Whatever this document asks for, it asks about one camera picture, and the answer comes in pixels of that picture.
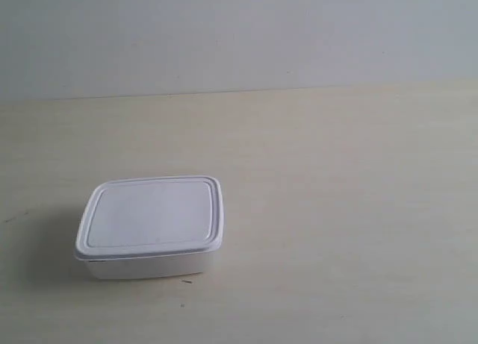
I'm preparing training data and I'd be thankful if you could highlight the white lidded plastic container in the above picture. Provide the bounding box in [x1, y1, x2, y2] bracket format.
[74, 175, 224, 280]

